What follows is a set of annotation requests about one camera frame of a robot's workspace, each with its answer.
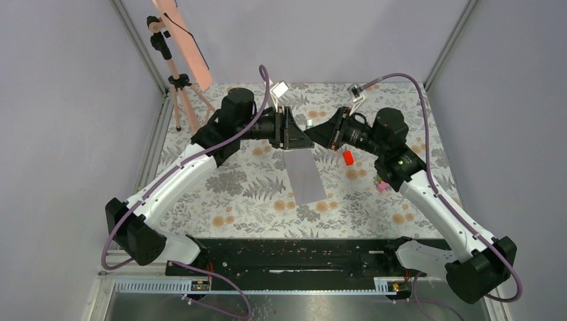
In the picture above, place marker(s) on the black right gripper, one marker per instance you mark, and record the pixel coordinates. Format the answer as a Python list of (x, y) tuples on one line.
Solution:
[(332, 132)]

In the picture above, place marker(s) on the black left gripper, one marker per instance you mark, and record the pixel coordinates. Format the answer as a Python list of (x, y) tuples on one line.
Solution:
[(287, 134)]

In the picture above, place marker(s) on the grey envelope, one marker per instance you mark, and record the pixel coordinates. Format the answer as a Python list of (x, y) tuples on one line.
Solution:
[(305, 179)]

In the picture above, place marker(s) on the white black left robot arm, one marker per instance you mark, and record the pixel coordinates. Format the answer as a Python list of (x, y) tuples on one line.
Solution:
[(134, 223)]

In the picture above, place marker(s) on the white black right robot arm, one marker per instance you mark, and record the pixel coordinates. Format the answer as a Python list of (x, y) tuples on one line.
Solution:
[(477, 262)]

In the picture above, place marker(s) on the red rectangular block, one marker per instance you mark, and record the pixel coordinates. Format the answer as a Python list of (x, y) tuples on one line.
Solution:
[(348, 158)]

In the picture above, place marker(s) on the floral patterned table mat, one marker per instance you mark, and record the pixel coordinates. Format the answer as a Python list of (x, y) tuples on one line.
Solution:
[(250, 195)]

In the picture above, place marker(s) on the pink eraser block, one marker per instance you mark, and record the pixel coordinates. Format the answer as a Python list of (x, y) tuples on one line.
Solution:
[(382, 186)]

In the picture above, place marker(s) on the pink tripod stand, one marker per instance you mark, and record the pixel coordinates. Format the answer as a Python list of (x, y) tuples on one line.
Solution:
[(179, 82)]

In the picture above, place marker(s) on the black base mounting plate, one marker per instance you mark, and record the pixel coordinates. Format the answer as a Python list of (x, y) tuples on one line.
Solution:
[(318, 262)]

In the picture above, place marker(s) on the pink board on tripod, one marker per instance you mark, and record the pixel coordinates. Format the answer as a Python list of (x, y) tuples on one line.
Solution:
[(173, 21)]

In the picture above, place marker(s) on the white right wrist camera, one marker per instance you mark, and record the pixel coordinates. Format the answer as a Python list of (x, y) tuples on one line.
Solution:
[(356, 96)]

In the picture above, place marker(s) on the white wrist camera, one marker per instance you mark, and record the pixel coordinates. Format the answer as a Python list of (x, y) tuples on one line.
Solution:
[(276, 91), (356, 96)]

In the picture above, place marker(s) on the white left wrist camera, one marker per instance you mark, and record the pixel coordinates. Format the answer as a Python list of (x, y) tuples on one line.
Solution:
[(276, 91)]

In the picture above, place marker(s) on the aluminium slotted rail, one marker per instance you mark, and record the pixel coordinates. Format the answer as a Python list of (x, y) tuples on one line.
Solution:
[(203, 286)]

